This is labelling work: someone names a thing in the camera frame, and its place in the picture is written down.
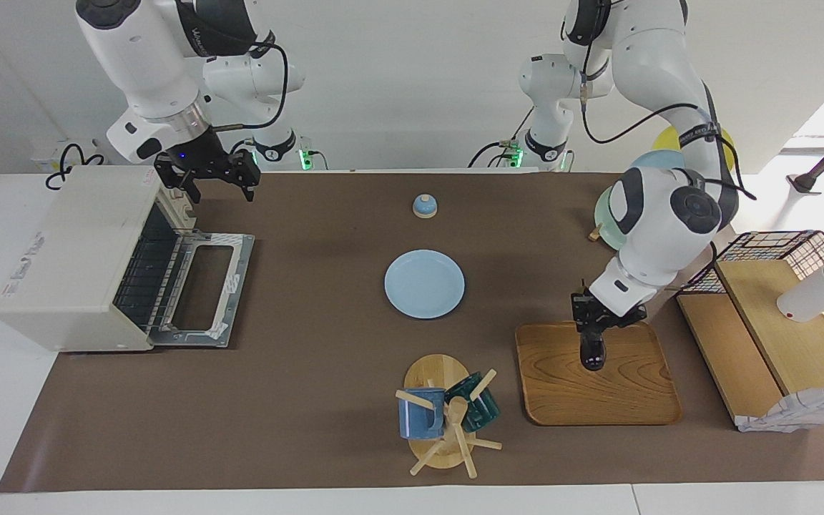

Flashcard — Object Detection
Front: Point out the wooden mug tree stand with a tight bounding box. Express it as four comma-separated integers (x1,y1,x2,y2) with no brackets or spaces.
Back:
393,353,504,479

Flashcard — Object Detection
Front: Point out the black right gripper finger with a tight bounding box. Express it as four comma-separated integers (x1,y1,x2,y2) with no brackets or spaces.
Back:
235,152,263,204
154,159,204,206

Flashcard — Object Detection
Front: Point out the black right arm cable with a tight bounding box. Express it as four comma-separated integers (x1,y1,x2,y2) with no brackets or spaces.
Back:
208,41,291,135

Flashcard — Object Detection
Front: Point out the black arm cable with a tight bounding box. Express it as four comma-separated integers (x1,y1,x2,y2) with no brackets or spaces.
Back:
208,41,291,135
579,43,757,202

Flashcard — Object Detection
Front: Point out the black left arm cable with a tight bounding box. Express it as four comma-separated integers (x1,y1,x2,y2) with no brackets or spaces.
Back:
579,43,757,202

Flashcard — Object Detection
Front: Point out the rectangular wooden tray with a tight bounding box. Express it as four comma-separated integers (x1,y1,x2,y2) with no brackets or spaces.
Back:
514,320,684,428

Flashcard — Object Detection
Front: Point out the yellow plate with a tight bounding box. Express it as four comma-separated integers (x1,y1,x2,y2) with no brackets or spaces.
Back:
651,127,737,174

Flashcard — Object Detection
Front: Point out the wooden two-tier shelf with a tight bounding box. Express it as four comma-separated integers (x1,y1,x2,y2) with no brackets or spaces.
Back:
675,230,824,434

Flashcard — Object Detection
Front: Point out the white bottle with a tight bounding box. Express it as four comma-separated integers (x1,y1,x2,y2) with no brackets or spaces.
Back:
776,244,824,323

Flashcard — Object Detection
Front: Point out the light blue racked plate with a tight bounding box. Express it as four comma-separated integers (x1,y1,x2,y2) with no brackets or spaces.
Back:
629,149,689,174

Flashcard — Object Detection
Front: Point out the black oven wire rack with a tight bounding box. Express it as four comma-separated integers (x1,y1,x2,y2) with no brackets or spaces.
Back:
113,202,192,334

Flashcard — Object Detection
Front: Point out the white wall socket box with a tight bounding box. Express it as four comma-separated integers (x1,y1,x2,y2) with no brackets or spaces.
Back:
31,139,109,177

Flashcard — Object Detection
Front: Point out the black wire mesh panel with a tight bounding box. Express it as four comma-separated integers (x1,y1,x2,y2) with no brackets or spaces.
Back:
675,230,824,360

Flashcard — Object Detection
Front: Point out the brown table mat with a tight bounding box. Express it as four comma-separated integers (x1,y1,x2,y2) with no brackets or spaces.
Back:
0,171,824,494

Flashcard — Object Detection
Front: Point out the glass oven door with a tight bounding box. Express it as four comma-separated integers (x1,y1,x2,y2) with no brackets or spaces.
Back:
146,230,256,350

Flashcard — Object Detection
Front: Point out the dark purple eggplant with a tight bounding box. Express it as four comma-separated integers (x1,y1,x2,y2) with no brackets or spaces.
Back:
579,318,608,372

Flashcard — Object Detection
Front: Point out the beige toaster oven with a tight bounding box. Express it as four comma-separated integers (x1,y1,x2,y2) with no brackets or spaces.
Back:
0,165,256,353

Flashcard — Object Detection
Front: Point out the blue mug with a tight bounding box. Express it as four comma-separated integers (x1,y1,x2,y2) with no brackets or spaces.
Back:
397,386,449,441

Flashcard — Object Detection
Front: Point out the dark green mug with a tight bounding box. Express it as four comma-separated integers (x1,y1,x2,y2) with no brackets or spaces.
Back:
444,371,502,433

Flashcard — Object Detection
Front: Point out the pale green plate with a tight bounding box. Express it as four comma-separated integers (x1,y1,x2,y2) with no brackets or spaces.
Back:
593,186,632,252

